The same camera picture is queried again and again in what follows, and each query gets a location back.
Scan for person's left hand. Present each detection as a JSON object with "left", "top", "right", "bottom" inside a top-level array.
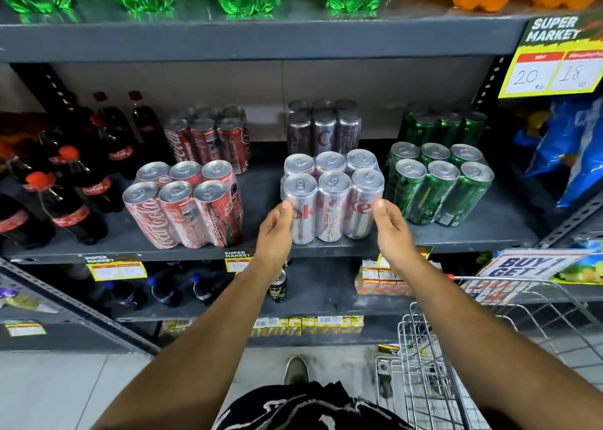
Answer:
[{"left": 254, "top": 200, "right": 294, "bottom": 280}]

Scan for person's right hand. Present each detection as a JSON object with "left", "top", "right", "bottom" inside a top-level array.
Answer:
[{"left": 372, "top": 199, "right": 418, "bottom": 275}]

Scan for silver soda can six-pack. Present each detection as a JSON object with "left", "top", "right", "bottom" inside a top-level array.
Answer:
[
  {"left": 286, "top": 99, "right": 362, "bottom": 157},
  {"left": 281, "top": 149, "right": 385, "bottom": 246}
]

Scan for person's left forearm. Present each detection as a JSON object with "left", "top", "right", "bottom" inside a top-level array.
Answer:
[{"left": 92, "top": 261, "right": 280, "bottom": 430}]

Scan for person's right forearm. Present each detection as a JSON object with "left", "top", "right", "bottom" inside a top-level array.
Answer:
[{"left": 387, "top": 255, "right": 603, "bottom": 430}]

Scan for green soda can six-pack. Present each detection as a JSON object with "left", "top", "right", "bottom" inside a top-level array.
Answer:
[
  {"left": 399, "top": 104, "right": 489, "bottom": 148},
  {"left": 385, "top": 142, "right": 495, "bottom": 227}
]

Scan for orange juice carton pack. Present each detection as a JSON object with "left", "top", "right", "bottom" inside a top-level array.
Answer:
[{"left": 355, "top": 260, "right": 444, "bottom": 297}]

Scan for small yellow shelf price label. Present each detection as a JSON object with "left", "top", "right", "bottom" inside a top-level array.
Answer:
[{"left": 224, "top": 250, "right": 255, "bottom": 273}]

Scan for dark green drink can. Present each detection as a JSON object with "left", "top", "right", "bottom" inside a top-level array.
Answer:
[{"left": 269, "top": 269, "right": 288, "bottom": 304}]

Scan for red cola can six-pack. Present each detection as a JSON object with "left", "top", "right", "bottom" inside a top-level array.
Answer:
[
  {"left": 163, "top": 105, "right": 252, "bottom": 175},
  {"left": 122, "top": 160, "right": 245, "bottom": 250}
]

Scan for blue-capped dark bottle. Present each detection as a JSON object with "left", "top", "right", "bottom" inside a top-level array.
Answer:
[
  {"left": 190, "top": 272, "right": 218, "bottom": 305},
  {"left": 102, "top": 280, "right": 138, "bottom": 309},
  {"left": 145, "top": 276, "right": 181, "bottom": 308}
]

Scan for row of small yellow boxes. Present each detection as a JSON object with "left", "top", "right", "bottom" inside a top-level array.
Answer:
[{"left": 158, "top": 315, "right": 365, "bottom": 339}]

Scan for white and red offer sign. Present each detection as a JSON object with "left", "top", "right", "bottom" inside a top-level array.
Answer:
[{"left": 464, "top": 248, "right": 590, "bottom": 304}]

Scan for person's grey shoe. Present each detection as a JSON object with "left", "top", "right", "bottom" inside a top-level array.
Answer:
[{"left": 284, "top": 356, "right": 311, "bottom": 386}]

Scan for grey metal shelf unit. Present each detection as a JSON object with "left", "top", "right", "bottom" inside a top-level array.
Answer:
[{"left": 0, "top": 0, "right": 603, "bottom": 356}]

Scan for wide yellow shelf price label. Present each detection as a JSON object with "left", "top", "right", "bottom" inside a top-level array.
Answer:
[{"left": 84, "top": 254, "right": 148, "bottom": 282}]

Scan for blue snack bag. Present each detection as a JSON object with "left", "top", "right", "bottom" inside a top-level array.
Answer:
[
  {"left": 556, "top": 110, "right": 603, "bottom": 209},
  {"left": 524, "top": 96, "right": 599, "bottom": 178}
]

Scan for person's black patterned shorts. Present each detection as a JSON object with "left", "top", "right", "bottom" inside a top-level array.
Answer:
[{"left": 213, "top": 381, "right": 416, "bottom": 430}]

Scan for green snack packet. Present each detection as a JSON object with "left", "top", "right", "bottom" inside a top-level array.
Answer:
[{"left": 552, "top": 239, "right": 603, "bottom": 285}]

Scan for group of dark cola bottles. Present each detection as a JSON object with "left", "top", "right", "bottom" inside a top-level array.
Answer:
[{"left": 0, "top": 90, "right": 164, "bottom": 250}]

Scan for large yellow price sign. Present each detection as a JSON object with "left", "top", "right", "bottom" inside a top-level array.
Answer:
[{"left": 498, "top": 13, "right": 603, "bottom": 99}]

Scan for wire shopping cart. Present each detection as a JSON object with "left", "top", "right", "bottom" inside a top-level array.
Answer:
[{"left": 374, "top": 274, "right": 603, "bottom": 430}]

